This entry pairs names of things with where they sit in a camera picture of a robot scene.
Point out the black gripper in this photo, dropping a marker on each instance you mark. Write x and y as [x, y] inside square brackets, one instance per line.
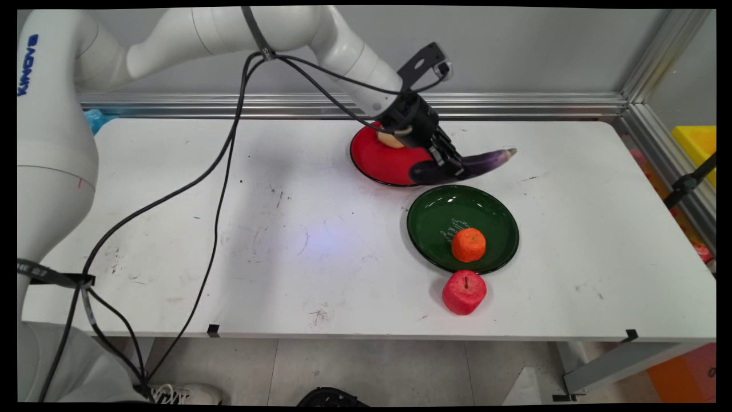
[414, 120]

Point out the purple eggplant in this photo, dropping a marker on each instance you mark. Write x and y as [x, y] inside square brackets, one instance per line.
[486, 162]

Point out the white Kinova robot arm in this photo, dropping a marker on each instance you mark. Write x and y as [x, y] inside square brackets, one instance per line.
[57, 143]

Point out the yellow potato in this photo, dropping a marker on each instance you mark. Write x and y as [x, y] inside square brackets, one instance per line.
[390, 140]

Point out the dark green round plate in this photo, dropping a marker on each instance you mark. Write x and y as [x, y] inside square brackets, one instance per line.
[440, 217]

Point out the red round plate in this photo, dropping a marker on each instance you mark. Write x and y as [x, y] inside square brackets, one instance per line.
[380, 160]

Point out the orange mandarin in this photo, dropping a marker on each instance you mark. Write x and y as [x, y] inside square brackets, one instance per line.
[469, 245]

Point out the red apple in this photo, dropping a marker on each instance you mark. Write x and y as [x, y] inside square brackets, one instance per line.
[464, 293]

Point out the yellow plastic box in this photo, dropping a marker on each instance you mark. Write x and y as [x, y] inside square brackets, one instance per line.
[697, 146]

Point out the black tape marker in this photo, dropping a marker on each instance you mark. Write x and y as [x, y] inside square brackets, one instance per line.
[631, 335]
[213, 331]

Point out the black object on floor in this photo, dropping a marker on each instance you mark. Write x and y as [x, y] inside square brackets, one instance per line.
[331, 397]

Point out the white table leg brace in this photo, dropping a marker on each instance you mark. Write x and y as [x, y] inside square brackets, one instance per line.
[623, 366]

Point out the orange box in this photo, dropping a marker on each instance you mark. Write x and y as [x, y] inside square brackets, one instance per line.
[683, 375]

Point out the blue bubble wrap sheet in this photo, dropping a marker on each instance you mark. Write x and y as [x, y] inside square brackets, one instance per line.
[98, 120]

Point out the white sneaker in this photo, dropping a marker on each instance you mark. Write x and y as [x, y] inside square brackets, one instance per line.
[189, 393]

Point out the white table leg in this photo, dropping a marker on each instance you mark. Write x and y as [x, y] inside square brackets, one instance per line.
[140, 360]

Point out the horizontal aluminium frame rail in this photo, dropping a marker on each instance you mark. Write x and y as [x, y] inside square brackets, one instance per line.
[514, 106]

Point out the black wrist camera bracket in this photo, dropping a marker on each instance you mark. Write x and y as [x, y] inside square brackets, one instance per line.
[423, 63]

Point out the aluminium frame side rail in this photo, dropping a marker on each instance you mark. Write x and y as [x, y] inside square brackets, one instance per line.
[669, 166]

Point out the aluminium frame corner post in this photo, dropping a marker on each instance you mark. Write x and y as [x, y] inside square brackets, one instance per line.
[666, 54]

